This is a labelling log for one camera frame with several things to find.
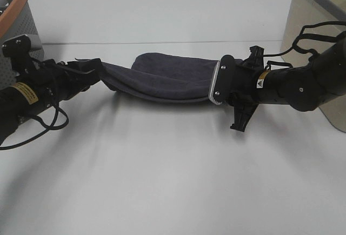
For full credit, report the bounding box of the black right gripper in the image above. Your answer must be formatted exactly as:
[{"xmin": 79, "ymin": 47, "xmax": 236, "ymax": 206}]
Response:
[{"xmin": 208, "ymin": 55, "xmax": 264, "ymax": 132}]

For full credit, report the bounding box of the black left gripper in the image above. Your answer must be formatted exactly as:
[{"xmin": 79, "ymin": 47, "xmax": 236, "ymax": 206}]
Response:
[{"xmin": 32, "ymin": 58, "xmax": 102, "ymax": 108}]

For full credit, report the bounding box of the dark grey towel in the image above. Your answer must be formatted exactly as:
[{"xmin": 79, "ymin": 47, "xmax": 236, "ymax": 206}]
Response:
[{"xmin": 99, "ymin": 52, "xmax": 217, "ymax": 103}]

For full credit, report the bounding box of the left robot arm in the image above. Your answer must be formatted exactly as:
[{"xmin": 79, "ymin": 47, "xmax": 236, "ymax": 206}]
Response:
[{"xmin": 1, "ymin": 58, "xmax": 102, "ymax": 151}]

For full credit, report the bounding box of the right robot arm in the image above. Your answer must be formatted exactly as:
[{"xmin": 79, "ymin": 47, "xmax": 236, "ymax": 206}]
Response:
[{"xmin": 209, "ymin": 32, "xmax": 345, "ymax": 132}]

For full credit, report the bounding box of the grey basket with orange rim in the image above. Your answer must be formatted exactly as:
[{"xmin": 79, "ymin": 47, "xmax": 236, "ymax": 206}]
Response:
[{"xmin": 1, "ymin": 0, "xmax": 44, "ymax": 90}]

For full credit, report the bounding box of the beige basket with grey rim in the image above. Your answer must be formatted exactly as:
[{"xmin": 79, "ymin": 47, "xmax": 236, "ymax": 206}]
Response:
[{"xmin": 280, "ymin": 0, "xmax": 345, "ymax": 133}]

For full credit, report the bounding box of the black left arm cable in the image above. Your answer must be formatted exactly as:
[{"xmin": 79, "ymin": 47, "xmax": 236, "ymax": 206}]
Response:
[{"xmin": 0, "ymin": 98, "xmax": 70, "ymax": 151}]

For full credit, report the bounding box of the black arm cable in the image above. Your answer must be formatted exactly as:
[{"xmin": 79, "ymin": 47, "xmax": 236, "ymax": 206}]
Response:
[
  {"xmin": 263, "ymin": 21, "xmax": 346, "ymax": 70},
  {"xmin": 0, "ymin": 98, "xmax": 70, "ymax": 151}
]

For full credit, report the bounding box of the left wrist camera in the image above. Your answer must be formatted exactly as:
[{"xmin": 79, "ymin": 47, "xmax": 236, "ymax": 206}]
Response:
[{"xmin": 2, "ymin": 34, "xmax": 42, "ymax": 75}]

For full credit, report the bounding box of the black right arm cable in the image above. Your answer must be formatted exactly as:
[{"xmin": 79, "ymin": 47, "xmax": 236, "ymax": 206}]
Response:
[{"xmin": 263, "ymin": 21, "xmax": 346, "ymax": 70}]

